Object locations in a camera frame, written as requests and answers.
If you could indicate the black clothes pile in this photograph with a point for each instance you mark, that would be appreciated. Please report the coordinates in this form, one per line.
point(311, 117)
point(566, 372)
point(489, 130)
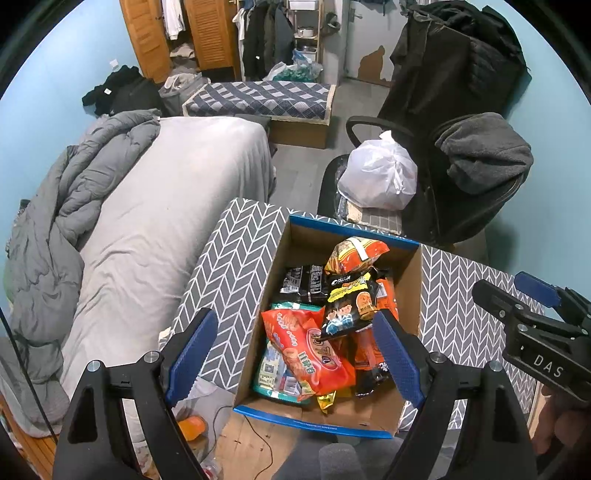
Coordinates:
point(124, 92)

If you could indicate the clear bag of green items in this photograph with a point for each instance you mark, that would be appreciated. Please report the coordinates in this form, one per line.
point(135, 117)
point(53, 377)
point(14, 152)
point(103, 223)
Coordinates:
point(295, 73)

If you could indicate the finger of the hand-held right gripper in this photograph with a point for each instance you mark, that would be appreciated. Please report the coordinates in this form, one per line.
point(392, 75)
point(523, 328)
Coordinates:
point(498, 300)
point(535, 286)

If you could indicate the wooden wardrobe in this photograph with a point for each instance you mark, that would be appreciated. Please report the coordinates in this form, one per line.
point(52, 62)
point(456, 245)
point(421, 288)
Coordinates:
point(212, 37)

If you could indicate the person's right hand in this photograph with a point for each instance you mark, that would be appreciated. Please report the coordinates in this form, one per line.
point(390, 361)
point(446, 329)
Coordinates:
point(556, 424)

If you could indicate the grey duvet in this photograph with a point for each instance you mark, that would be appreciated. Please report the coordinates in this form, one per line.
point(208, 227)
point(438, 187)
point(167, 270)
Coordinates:
point(55, 230)

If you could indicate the folded checked cloth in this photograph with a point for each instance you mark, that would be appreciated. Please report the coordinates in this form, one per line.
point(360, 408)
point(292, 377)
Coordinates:
point(378, 219)

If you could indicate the grey clothes pile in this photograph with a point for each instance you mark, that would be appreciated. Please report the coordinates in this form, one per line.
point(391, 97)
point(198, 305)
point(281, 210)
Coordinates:
point(180, 90)

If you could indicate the white hanging shirt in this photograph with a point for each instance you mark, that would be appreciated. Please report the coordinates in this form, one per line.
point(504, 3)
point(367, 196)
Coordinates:
point(173, 18)

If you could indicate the orange-red chips bag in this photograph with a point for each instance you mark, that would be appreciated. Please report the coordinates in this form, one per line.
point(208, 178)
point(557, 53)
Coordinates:
point(304, 350)

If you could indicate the white plastic bag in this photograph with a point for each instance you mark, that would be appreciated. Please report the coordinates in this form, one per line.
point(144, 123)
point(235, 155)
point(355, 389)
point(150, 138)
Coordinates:
point(374, 175)

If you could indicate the clear orange sticks snack packet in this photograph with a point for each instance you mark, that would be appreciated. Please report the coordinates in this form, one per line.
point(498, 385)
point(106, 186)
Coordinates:
point(355, 254)

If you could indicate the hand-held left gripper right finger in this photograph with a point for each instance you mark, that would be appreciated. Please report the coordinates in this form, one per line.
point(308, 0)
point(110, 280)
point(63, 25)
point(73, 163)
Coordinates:
point(397, 355)

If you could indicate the teal snack packet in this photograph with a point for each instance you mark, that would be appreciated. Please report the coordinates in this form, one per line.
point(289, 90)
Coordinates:
point(277, 369)

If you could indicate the black coat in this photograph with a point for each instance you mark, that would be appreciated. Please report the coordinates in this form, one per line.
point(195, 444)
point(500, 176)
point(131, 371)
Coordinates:
point(443, 69)

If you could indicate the grey fleece jacket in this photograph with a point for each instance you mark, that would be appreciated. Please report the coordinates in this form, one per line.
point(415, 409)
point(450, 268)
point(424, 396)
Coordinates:
point(489, 152)

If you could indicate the grey cloth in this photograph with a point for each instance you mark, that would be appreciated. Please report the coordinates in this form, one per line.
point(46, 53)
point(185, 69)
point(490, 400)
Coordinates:
point(332, 461)

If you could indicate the white shelf rack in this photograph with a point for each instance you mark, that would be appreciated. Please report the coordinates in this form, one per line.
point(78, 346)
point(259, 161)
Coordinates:
point(304, 32)

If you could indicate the orange drink bottle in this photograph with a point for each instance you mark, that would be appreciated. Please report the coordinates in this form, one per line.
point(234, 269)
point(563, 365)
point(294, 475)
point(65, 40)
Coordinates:
point(191, 427)

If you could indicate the black office chair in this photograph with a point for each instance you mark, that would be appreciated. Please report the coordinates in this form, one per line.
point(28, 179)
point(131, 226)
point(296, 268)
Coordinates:
point(443, 207)

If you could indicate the black yellow cartoon snack packet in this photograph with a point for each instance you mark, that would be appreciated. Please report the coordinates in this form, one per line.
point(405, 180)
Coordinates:
point(348, 300)

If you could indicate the grey herringbone table cover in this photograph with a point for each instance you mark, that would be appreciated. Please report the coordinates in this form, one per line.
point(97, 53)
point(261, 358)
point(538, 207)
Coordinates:
point(231, 258)

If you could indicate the hanging dark clothes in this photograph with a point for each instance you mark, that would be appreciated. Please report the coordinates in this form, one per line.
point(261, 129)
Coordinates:
point(263, 41)

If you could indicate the low bench with patterned blanket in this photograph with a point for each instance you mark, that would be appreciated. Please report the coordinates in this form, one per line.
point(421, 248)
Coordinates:
point(258, 97)

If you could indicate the bed with grey sheet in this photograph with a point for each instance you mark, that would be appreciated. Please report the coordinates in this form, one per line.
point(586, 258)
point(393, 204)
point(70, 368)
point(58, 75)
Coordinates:
point(175, 207)

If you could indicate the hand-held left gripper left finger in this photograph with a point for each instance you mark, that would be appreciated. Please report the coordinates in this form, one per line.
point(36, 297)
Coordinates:
point(194, 355)

